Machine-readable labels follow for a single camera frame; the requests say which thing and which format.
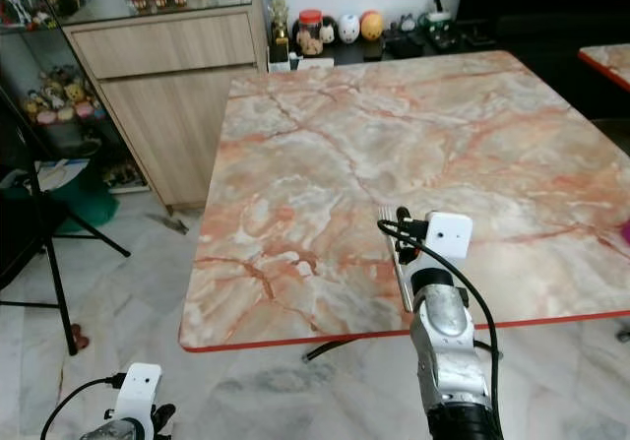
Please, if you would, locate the silver metal fork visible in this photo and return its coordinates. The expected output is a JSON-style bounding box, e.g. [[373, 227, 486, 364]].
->
[[377, 207, 414, 313]]

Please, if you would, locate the black metal table leg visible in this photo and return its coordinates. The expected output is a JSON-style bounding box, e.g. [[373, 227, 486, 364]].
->
[[300, 339, 365, 362]]

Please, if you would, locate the orange egg figurine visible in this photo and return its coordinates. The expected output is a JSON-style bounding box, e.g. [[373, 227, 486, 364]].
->
[[359, 10, 384, 42]]

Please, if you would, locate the white egg figurine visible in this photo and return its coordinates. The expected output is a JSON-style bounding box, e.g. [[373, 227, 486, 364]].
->
[[338, 13, 360, 44]]

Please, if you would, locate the dark green teapot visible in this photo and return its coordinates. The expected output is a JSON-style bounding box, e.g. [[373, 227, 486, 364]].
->
[[418, 0, 459, 42]]

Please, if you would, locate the red-lidded snack jar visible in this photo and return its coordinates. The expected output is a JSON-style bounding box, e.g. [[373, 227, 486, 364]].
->
[[296, 9, 325, 57]]

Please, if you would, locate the black tripod stand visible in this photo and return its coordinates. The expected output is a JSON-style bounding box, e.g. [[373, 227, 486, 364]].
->
[[0, 95, 131, 355]]

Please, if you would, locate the gold figurine trophy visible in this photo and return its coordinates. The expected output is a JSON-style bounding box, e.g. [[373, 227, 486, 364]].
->
[[268, 0, 294, 67]]

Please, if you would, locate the green bin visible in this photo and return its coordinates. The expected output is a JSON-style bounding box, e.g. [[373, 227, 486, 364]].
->
[[5, 159, 119, 226]]

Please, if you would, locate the light wooden cabinet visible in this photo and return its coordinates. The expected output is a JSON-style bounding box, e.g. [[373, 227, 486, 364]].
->
[[59, 5, 272, 210]]

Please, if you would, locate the glass display cabinet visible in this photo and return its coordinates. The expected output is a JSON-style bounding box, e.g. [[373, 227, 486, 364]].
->
[[0, 0, 149, 190]]

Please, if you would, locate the pastel plush toy cluster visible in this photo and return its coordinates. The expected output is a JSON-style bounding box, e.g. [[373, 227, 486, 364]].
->
[[22, 78, 107, 126]]

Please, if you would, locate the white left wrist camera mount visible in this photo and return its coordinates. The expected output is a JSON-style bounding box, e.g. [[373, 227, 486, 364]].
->
[[113, 363, 164, 423]]

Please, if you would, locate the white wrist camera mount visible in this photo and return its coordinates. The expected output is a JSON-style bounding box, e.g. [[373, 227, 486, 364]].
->
[[113, 363, 164, 423], [421, 212, 473, 264]]

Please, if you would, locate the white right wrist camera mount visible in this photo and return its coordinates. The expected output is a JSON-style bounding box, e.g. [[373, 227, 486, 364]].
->
[[421, 212, 473, 264]]

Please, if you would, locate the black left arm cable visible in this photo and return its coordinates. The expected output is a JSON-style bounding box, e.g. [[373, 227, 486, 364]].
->
[[39, 373, 127, 440]]

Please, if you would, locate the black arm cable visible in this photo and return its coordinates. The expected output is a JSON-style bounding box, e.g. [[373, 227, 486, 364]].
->
[[376, 220, 501, 411], [39, 373, 127, 440]]

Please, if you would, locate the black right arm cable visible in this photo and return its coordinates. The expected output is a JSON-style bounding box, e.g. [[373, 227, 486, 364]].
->
[[376, 220, 501, 411]]

